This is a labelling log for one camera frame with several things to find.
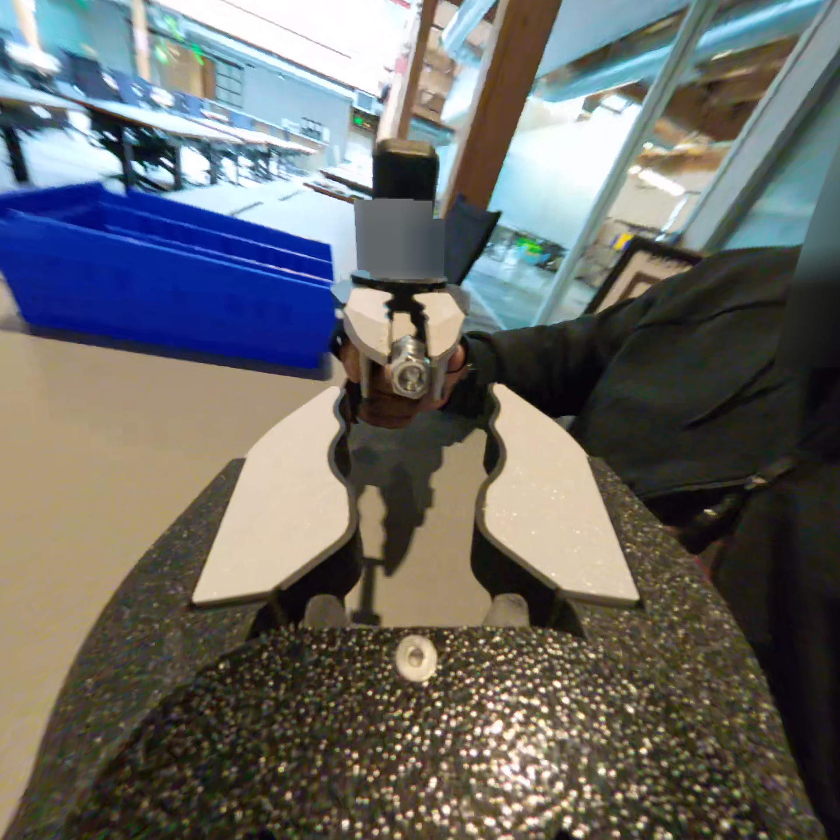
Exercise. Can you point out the long wooden work table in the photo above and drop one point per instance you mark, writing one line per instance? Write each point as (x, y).
(98, 115)

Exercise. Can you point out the blue plastic bin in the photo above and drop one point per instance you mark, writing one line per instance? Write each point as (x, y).
(164, 282)

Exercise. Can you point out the black picture frame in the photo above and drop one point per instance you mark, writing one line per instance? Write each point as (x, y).
(630, 275)

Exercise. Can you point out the silver hex nut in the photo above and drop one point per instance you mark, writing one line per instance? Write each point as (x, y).
(392, 382)

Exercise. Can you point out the person's right forearm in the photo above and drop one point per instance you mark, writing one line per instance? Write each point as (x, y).
(564, 367)

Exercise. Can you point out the black office chair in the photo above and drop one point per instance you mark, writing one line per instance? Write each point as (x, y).
(469, 236)

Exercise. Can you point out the row of dark office chairs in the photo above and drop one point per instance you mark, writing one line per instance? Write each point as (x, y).
(138, 88)

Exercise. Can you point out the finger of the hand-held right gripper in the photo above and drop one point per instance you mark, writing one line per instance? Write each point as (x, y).
(367, 321)
(446, 321)

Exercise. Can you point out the row of office tables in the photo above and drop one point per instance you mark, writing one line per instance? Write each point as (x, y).
(262, 141)

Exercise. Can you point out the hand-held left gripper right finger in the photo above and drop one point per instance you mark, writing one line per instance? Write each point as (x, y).
(558, 512)

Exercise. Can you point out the silver hex bolt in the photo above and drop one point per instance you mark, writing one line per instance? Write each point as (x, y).
(408, 344)

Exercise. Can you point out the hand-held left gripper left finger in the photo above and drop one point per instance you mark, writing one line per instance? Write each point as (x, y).
(282, 499)

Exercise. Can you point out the person's right hand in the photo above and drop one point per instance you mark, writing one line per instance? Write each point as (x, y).
(394, 413)

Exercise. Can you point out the wooden support post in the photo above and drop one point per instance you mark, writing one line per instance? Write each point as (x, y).
(410, 65)
(499, 98)

